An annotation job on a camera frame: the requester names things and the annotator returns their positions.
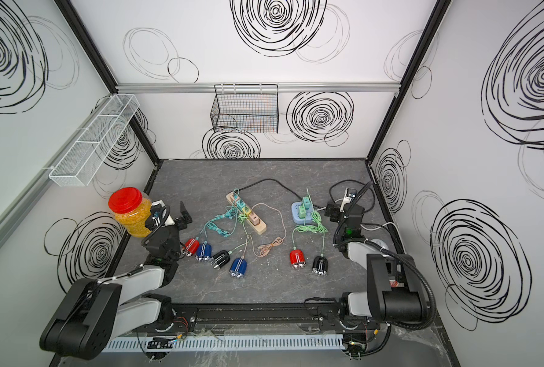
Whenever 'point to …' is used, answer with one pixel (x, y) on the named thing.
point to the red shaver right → (297, 258)
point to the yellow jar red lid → (131, 209)
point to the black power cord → (269, 180)
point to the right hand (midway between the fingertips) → (345, 202)
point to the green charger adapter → (306, 202)
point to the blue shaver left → (204, 251)
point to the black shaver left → (220, 259)
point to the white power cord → (386, 223)
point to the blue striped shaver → (238, 267)
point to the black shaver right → (319, 265)
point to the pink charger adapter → (254, 218)
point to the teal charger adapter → (240, 203)
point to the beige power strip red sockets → (260, 228)
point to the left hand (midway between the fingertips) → (169, 206)
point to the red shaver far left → (191, 246)
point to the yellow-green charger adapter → (247, 210)
